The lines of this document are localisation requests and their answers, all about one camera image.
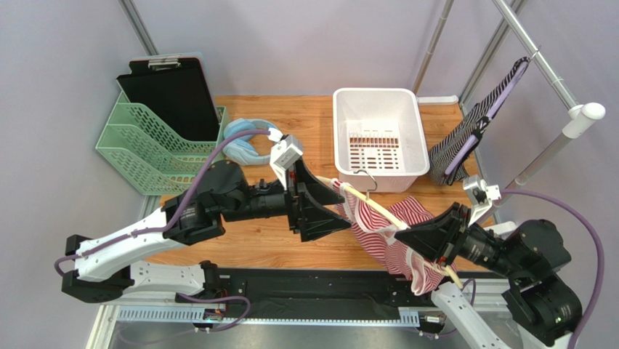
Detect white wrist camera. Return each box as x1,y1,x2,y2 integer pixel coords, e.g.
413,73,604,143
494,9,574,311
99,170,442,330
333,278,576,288
270,135,304,190
463,174,501,226

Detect red white striped tank top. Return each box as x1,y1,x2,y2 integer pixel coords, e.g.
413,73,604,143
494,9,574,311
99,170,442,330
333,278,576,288
331,179,458,296

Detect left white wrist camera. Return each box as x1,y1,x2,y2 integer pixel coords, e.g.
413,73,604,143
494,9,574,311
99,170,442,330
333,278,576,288
270,135,304,190

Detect black white striped tank top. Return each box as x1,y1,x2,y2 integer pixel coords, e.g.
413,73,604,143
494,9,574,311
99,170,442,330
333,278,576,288
429,57,530,185

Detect green file organizer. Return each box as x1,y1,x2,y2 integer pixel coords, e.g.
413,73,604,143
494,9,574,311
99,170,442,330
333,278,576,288
95,92,230,196

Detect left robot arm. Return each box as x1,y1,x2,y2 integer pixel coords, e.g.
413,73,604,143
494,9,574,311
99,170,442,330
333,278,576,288
61,160,351,303

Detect white plastic basket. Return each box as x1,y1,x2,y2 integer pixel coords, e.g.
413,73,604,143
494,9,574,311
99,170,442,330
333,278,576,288
333,88,429,193

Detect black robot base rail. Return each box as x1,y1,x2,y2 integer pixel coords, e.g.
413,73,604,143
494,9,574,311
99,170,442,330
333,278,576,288
99,267,509,335

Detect black clipboard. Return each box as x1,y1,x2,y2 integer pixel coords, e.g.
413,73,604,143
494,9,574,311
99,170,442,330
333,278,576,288
116,52,221,142

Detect blue headphones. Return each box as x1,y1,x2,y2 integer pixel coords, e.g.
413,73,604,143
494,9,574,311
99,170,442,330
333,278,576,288
223,119,278,166

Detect lavender hanger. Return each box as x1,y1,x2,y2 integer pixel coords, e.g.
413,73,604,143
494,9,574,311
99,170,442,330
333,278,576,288
444,48,540,184

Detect cream hanger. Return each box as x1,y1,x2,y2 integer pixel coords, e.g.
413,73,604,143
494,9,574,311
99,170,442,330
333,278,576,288
314,168,463,290

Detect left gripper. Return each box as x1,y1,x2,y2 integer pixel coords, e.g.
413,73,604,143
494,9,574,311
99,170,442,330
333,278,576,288
221,156,352,241

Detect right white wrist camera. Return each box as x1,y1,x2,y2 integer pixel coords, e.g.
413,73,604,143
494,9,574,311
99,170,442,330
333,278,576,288
463,174,501,226

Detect metal clothes rack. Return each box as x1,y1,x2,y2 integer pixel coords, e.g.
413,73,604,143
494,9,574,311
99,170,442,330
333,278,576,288
410,0,607,243

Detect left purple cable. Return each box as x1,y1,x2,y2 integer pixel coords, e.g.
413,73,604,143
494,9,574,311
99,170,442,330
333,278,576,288
53,127,284,277

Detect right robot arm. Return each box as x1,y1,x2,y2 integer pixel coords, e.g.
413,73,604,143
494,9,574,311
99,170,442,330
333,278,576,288
395,203,583,345

